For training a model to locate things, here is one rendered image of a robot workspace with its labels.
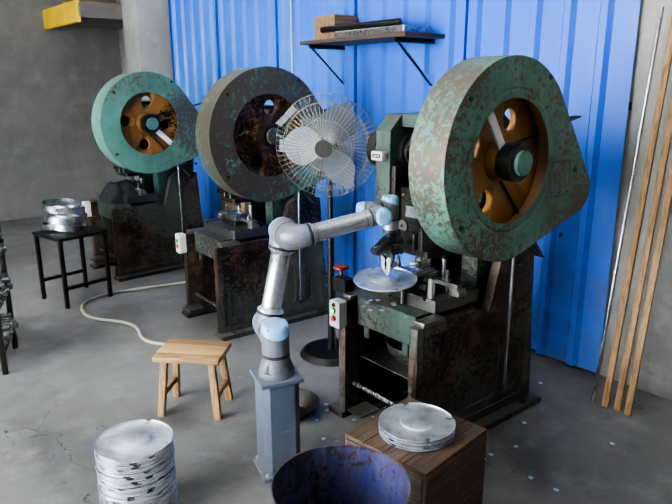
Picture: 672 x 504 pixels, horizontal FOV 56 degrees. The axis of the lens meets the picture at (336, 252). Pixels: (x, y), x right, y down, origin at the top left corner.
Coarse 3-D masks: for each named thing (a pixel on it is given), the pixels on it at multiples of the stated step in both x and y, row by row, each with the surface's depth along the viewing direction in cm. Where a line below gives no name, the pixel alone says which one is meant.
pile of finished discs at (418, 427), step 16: (384, 416) 243; (400, 416) 243; (416, 416) 242; (432, 416) 243; (448, 416) 243; (384, 432) 233; (400, 432) 232; (416, 432) 232; (432, 432) 232; (448, 432) 232; (400, 448) 228; (416, 448) 226; (432, 448) 226
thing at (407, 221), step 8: (408, 192) 288; (408, 200) 288; (408, 208) 289; (400, 216) 294; (408, 216) 290; (416, 216) 286; (400, 224) 292; (408, 224) 291; (416, 224) 287; (408, 232) 288; (416, 232) 288; (424, 232) 285; (408, 240) 287; (416, 240) 287; (424, 240) 287; (408, 248) 289; (416, 248) 288; (424, 248) 288; (432, 248) 291
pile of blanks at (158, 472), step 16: (96, 464) 236; (112, 464) 228; (128, 464) 227; (144, 464) 230; (160, 464) 236; (112, 480) 230; (128, 480) 229; (144, 480) 231; (160, 480) 236; (176, 480) 248; (112, 496) 232; (128, 496) 231; (144, 496) 233; (160, 496) 237; (176, 496) 249
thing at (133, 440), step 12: (132, 420) 254; (144, 420) 255; (156, 420) 254; (108, 432) 246; (120, 432) 246; (132, 432) 245; (144, 432) 245; (156, 432) 246; (168, 432) 246; (96, 444) 238; (108, 444) 238; (120, 444) 237; (132, 444) 237; (144, 444) 237; (156, 444) 238; (168, 444) 238; (108, 456) 230; (120, 456) 230; (132, 456) 230; (144, 456) 230
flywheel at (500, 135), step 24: (528, 120) 265; (480, 144) 248; (504, 144) 249; (528, 144) 268; (480, 168) 251; (504, 168) 246; (528, 168) 248; (480, 192) 254; (504, 192) 264; (528, 192) 275; (504, 216) 267
